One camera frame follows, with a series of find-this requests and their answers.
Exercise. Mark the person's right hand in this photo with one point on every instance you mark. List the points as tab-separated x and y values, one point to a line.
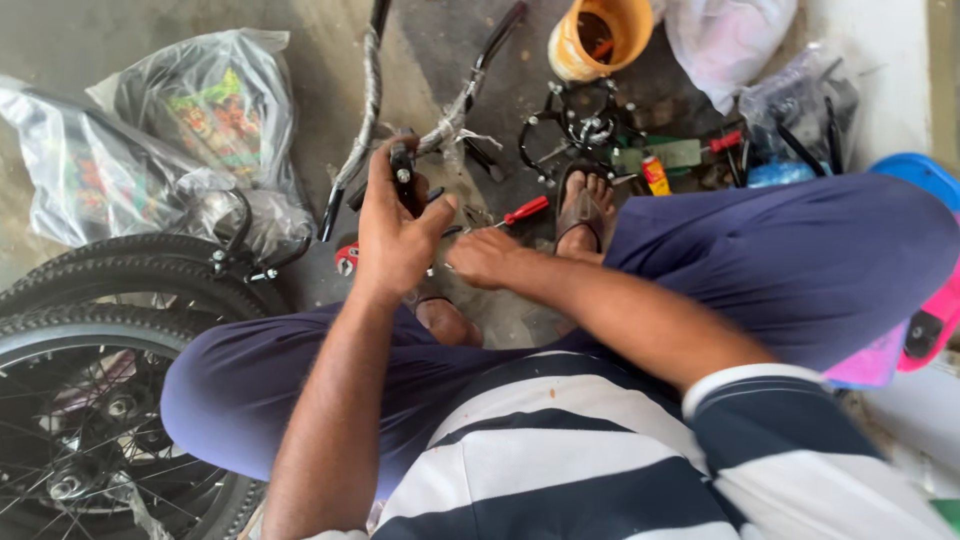
486	259

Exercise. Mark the person's left hand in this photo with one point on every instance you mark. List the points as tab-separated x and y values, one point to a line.
394	240

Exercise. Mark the person's right fingers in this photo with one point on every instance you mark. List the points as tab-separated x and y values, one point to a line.
461	264

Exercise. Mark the black bicycle brake lever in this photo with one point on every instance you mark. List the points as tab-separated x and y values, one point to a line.
403	176

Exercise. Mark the red pipe wrench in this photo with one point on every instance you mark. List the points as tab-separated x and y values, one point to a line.
346	257

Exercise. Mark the brown sandal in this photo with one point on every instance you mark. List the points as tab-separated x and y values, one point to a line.
581	210

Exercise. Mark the heap of black brake calipers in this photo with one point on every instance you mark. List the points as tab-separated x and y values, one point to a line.
581	127

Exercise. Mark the yellow and red tube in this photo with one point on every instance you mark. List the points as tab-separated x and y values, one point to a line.
656	176

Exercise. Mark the green flat packet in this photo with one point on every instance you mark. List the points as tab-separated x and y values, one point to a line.
664	154

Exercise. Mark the navy white striped shirt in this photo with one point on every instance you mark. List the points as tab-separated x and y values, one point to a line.
600	465

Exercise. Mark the orange plastic bucket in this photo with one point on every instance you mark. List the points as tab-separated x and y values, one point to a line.
600	34

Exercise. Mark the clear bag with colourful print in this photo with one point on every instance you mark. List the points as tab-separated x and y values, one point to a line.
214	112

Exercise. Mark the blue trousers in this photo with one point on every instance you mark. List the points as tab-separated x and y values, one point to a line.
787	255

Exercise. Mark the black bicycle tyre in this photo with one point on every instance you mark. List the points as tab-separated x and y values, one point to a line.
135	274

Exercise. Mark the blue plastic bag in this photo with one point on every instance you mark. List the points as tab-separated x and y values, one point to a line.
780	174

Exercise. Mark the white plastic bag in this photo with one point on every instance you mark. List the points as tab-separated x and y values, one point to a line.
724	41

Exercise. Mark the clear bag with black rods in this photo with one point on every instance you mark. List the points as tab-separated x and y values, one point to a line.
799	109

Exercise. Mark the large clear bag with parts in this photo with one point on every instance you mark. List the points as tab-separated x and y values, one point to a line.
97	180

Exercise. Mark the black bicycle wheel with spokes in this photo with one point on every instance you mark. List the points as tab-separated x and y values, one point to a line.
82	427

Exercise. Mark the blue plastic stool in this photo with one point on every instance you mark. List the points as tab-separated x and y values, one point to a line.
922	180

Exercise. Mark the pink plastic bicycle part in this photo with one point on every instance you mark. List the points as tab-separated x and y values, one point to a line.
930	319

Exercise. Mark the black metal bracket with bolts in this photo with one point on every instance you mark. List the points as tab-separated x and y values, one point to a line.
247	255

